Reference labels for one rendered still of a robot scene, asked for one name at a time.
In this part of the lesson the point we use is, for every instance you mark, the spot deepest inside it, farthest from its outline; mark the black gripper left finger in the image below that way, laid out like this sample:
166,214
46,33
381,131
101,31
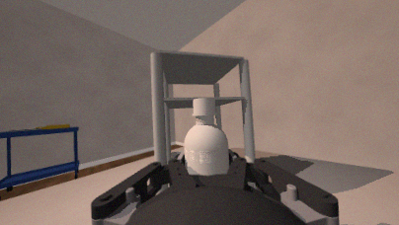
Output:
115,206

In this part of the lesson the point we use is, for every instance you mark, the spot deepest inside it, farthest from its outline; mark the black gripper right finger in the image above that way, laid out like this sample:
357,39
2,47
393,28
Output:
312,204

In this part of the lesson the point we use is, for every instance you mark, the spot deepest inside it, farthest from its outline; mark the grey open shelving unit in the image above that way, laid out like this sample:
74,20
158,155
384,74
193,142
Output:
193,68

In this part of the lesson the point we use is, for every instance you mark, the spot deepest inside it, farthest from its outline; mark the beige bottle with grey cap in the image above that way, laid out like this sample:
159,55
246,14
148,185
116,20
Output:
206,145

